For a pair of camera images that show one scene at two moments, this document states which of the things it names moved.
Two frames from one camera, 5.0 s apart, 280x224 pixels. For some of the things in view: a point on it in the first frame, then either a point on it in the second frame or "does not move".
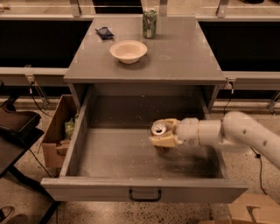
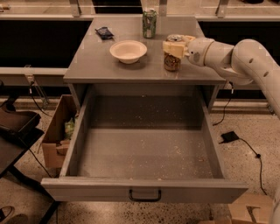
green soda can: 150,24 does not move
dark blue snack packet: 105,32 does not move
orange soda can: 160,129 to 172,63
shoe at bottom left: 8,212 does not move
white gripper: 187,130 to 198,50
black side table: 15,143 does not move
